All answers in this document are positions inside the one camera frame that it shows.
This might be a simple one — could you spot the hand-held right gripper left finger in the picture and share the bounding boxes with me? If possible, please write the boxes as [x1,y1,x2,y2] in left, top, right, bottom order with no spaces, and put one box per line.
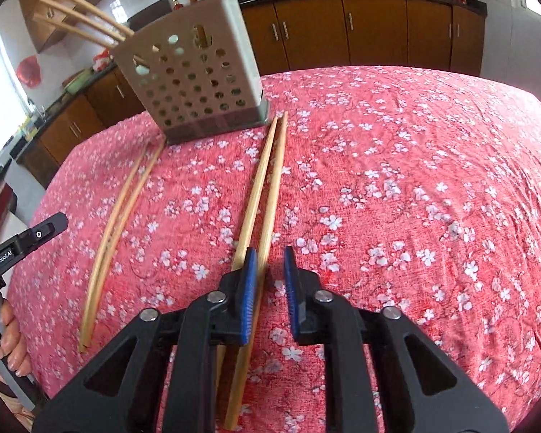
[31,247,259,433]

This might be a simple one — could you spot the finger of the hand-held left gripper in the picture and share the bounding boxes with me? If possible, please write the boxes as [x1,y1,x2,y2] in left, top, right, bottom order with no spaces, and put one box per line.
[13,212,69,254]

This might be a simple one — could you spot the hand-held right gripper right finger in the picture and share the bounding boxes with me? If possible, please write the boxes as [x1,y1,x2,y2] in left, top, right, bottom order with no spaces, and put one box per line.
[283,246,510,433]

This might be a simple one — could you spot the beige perforated utensil holder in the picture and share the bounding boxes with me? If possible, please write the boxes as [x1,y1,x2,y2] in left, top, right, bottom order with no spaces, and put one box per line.
[113,0,271,145]

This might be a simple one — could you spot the person's left hand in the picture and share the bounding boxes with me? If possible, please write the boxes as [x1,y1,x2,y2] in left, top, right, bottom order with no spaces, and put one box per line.
[0,300,31,385]

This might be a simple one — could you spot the yellow detergent bottle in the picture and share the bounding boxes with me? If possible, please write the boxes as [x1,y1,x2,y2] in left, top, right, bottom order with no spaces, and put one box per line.
[20,115,41,138]

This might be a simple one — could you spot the red floral tablecloth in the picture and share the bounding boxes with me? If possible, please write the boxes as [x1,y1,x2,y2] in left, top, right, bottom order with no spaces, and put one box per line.
[16,67,541,433]

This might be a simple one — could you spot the green basin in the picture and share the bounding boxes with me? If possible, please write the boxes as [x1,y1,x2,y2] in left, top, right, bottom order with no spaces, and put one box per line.
[63,69,95,95]

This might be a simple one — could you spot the red plastic bag on hook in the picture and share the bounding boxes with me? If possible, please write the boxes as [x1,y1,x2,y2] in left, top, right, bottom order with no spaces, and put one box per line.
[17,53,42,87]

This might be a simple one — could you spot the dark wooden cutting board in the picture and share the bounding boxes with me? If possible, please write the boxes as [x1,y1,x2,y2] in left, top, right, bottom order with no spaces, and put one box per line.
[127,0,172,32]

